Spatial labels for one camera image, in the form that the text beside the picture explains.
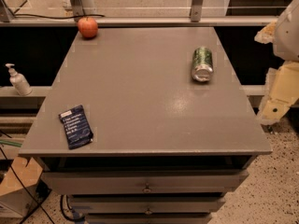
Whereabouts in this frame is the grey drawer cabinet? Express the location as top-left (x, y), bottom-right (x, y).
top-left (18, 26), bottom-right (273, 224)

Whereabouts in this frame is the black cable on shelf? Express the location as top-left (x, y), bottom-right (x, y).
top-left (12, 13), bottom-right (107, 20)

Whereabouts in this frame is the cardboard box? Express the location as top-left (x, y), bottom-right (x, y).
top-left (0, 157), bottom-right (43, 217)

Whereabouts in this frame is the dark blue snack packet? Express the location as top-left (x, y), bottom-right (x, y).
top-left (58, 105), bottom-right (93, 149)

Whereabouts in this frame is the metal bracket post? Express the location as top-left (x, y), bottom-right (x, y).
top-left (190, 0), bottom-right (204, 22)
top-left (70, 0), bottom-right (85, 22)

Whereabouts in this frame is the bottom drawer front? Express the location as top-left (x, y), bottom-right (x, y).
top-left (86, 214), bottom-right (212, 224)

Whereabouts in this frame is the white pump dispenser bottle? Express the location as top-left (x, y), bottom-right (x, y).
top-left (6, 63), bottom-right (32, 96)

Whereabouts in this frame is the left metal bracket post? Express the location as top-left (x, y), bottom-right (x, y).
top-left (70, 0), bottom-right (85, 22)

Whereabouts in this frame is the top drawer front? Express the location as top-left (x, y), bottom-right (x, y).
top-left (42, 170), bottom-right (249, 195)

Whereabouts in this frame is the green soda can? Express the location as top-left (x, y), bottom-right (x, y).
top-left (192, 47), bottom-right (214, 82)

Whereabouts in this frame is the green tube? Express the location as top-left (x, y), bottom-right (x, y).
top-left (0, 140), bottom-right (21, 147)

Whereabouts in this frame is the black cable on floor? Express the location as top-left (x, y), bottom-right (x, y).
top-left (0, 147), bottom-right (56, 224)

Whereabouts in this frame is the drawer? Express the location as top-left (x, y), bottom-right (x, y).
top-left (42, 170), bottom-right (249, 195)
top-left (86, 214), bottom-right (212, 224)
top-left (70, 196), bottom-right (225, 215)

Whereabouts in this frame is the middle drawer front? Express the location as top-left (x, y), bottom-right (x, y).
top-left (70, 196), bottom-right (225, 215)

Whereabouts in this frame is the red apple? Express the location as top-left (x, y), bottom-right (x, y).
top-left (78, 17), bottom-right (98, 38)

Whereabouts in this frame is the right metal bracket post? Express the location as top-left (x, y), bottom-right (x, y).
top-left (190, 0), bottom-right (204, 22)

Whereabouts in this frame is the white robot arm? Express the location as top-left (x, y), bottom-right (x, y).
top-left (254, 0), bottom-right (299, 125)

